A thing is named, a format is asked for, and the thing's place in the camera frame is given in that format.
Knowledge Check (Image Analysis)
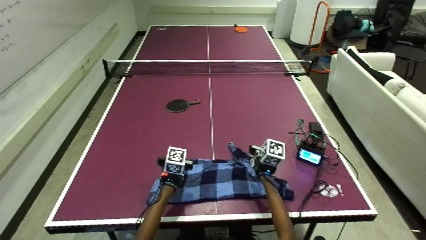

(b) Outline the person's right hand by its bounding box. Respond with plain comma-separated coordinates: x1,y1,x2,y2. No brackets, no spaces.
248,144,280,177

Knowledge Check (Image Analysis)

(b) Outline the orange metal frame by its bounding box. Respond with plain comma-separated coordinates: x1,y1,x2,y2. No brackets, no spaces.
308,0,333,74

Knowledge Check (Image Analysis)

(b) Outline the person's left hand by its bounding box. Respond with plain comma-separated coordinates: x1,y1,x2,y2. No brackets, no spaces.
156,157,196,190

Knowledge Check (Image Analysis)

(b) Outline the coiled white cable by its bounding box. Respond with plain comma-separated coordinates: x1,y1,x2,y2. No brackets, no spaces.
317,183,345,199

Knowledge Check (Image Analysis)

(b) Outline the white sofa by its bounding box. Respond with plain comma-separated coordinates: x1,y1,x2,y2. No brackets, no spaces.
327,45,426,220

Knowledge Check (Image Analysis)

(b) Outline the black backpack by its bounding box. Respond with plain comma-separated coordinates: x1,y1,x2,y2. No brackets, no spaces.
332,9,368,41

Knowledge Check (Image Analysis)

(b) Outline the white cylindrical column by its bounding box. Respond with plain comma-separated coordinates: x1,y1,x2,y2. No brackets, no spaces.
289,0,332,46
271,0,299,39

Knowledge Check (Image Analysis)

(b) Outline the black cushion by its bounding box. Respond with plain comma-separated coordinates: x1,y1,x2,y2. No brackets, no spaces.
345,48,396,86

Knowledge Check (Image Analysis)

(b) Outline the black cable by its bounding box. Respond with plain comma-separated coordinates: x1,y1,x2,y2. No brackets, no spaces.
296,133,362,214

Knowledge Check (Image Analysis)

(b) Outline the white marker cube right glove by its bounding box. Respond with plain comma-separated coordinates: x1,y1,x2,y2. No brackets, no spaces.
257,138,288,167

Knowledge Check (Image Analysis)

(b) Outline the black office chair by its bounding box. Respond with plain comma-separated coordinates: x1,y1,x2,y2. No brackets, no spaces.
368,0,426,81

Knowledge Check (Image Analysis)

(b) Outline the black table tennis paddle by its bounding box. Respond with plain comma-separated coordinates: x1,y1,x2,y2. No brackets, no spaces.
165,98,203,114

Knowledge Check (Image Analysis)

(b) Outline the whiteboard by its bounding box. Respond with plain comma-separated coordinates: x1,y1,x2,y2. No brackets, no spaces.
0,0,120,94

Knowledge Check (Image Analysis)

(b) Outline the electronics box with blue screen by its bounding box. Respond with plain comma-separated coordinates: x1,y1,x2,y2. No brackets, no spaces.
295,121,329,167

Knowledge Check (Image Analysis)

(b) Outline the table tennis net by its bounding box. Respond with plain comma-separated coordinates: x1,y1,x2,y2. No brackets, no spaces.
102,58,320,78

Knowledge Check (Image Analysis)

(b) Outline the white marker cube left glove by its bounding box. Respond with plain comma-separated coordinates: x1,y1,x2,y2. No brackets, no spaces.
163,145,188,175

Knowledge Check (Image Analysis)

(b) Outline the blue plaid cloth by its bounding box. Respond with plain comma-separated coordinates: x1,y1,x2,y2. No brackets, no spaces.
145,142,296,207

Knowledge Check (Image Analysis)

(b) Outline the white marker cube glove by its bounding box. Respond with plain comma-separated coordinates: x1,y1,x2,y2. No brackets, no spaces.
163,145,188,175
257,138,288,167

